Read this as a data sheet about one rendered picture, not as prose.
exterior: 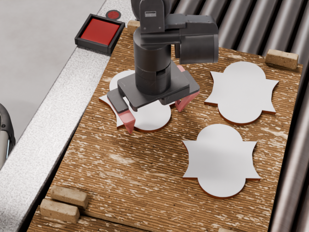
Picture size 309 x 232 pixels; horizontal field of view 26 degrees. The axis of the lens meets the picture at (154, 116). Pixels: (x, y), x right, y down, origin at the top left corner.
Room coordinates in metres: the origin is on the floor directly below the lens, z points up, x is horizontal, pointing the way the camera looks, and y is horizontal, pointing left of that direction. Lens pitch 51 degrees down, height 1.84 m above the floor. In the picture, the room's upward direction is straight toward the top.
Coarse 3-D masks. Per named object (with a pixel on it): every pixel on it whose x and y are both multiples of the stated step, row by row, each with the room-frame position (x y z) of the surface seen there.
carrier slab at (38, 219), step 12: (36, 216) 0.53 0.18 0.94; (84, 216) 0.53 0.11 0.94; (36, 228) 0.51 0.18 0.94; (48, 228) 0.51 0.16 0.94; (60, 228) 0.51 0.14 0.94; (72, 228) 0.51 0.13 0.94; (84, 228) 0.51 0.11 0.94; (96, 228) 0.51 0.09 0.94; (108, 228) 0.51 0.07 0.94; (120, 228) 0.51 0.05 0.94; (132, 228) 0.51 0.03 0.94
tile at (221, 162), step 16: (208, 128) 0.69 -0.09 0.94; (224, 128) 0.69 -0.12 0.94; (192, 144) 0.66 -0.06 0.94; (208, 144) 0.66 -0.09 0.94; (224, 144) 0.66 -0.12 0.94; (240, 144) 0.66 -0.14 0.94; (256, 144) 0.67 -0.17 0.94; (192, 160) 0.63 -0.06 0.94; (208, 160) 0.63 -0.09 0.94; (224, 160) 0.63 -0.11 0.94; (240, 160) 0.63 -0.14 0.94; (192, 176) 0.60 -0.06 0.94; (208, 176) 0.60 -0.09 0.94; (224, 176) 0.60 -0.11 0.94; (240, 176) 0.60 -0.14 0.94; (256, 176) 0.60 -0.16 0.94; (208, 192) 0.57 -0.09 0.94; (224, 192) 0.57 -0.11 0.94
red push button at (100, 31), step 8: (88, 24) 0.96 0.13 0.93; (96, 24) 0.96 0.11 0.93; (104, 24) 0.96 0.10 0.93; (112, 24) 0.96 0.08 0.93; (88, 32) 0.94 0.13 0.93; (96, 32) 0.94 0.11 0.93; (104, 32) 0.94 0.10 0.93; (112, 32) 0.94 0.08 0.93; (96, 40) 0.92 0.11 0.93; (104, 40) 0.92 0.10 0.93
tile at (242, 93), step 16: (240, 64) 0.84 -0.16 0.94; (224, 80) 0.80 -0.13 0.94; (240, 80) 0.80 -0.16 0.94; (256, 80) 0.80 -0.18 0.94; (272, 80) 0.80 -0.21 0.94; (224, 96) 0.77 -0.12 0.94; (240, 96) 0.77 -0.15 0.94; (256, 96) 0.77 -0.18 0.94; (224, 112) 0.73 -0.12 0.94; (240, 112) 0.73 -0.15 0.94; (256, 112) 0.73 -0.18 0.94; (272, 112) 0.73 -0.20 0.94
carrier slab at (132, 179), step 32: (128, 64) 0.85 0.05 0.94; (192, 64) 0.85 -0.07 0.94; (224, 64) 0.85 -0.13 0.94; (256, 64) 0.85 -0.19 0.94; (96, 96) 0.77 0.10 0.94; (288, 96) 0.77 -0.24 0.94; (96, 128) 0.70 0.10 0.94; (192, 128) 0.70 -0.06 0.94; (256, 128) 0.70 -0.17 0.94; (288, 128) 0.70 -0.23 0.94; (64, 160) 0.63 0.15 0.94; (96, 160) 0.63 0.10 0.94; (128, 160) 0.63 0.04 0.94; (160, 160) 0.63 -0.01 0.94; (256, 160) 0.63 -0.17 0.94; (96, 192) 0.57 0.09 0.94; (128, 192) 0.57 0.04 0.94; (160, 192) 0.57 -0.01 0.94; (192, 192) 0.57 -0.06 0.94; (256, 192) 0.57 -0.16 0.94; (128, 224) 0.52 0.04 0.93; (160, 224) 0.51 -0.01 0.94; (192, 224) 0.51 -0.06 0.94; (224, 224) 0.51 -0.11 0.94; (256, 224) 0.51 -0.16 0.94
